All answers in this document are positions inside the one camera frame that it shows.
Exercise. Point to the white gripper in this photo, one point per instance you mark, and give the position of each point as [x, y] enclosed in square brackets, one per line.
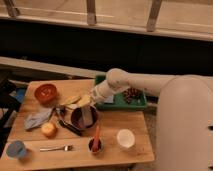
[99, 93]

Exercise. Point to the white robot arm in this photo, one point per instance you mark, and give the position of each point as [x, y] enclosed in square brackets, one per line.
[118, 80]

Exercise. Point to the purple bowl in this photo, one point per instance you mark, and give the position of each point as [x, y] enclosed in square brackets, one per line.
[77, 119]

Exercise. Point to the red bowl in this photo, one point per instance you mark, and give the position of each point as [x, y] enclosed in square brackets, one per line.
[45, 93]

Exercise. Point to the yellow banana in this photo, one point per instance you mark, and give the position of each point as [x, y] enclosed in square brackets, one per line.
[71, 100]

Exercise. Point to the grey sponge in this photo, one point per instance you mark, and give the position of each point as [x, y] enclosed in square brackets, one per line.
[109, 100]

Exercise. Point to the green plastic tray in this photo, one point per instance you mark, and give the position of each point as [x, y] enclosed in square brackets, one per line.
[119, 102]

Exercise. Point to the wooden table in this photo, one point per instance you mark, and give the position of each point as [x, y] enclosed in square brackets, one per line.
[110, 122]

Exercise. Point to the orange carrot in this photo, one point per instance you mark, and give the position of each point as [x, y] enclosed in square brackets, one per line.
[95, 146]

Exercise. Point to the orange apple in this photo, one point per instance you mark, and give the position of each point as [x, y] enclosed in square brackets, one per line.
[48, 129]

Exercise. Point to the brown pine cone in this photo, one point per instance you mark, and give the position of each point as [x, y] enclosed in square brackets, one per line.
[130, 94]

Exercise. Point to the silver fork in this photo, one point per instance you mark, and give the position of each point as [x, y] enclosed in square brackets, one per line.
[63, 148]

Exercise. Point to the grey cloth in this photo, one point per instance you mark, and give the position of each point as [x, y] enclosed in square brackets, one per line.
[36, 120]

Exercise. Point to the black chair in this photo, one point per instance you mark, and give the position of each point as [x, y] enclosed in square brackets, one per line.
[6, 101]

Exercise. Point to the blue cup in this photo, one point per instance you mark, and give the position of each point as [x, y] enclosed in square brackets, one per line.
[16, 149]

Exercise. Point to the black handled tool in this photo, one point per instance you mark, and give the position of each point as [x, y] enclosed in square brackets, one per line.
[60, 111]

